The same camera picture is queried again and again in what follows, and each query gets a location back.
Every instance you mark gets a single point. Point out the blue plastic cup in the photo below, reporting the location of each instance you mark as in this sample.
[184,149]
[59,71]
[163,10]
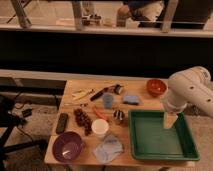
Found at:
[108,100]

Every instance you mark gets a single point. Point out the light blue cloth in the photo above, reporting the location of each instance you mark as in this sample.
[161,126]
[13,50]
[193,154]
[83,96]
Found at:
[108,149]

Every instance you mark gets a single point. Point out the blue sponge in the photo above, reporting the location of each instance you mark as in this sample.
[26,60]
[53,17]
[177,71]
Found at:
[131,99]

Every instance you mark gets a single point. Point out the green plastic tray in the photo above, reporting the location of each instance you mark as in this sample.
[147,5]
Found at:
[151,141]

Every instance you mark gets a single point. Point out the white paper cup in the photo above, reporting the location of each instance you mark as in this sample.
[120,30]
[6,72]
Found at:
[100,127]

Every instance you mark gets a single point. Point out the orange carrot toy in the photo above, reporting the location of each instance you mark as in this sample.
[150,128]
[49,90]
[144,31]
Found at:
[99,114]

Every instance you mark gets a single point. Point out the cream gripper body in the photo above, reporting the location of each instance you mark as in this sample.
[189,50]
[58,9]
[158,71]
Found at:
[169,120]

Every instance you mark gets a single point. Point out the dark purple grape bunch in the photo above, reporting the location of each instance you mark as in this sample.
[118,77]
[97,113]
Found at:
[83,120]

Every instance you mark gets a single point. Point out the person in background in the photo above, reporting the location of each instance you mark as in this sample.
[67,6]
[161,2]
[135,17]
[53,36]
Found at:
[145,11]

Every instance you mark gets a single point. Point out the purple plastic bowl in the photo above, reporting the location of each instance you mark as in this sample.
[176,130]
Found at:
[67,147]

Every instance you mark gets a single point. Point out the small metal can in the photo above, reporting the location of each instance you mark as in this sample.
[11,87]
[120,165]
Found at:
[118,116]

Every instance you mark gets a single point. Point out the wooden table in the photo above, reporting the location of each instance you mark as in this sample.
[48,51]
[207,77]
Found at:
[137,87]

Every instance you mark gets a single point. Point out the black remote control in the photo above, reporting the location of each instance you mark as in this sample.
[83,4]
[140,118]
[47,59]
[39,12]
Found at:
[62,121]

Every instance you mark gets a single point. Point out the red bowl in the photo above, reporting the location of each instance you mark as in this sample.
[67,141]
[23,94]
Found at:
[156,87]

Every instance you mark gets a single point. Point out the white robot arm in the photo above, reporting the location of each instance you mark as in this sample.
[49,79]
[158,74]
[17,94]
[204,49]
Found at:
[187,86]

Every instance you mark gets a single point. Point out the black handled tool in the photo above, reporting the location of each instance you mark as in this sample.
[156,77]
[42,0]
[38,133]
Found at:
[116,89]

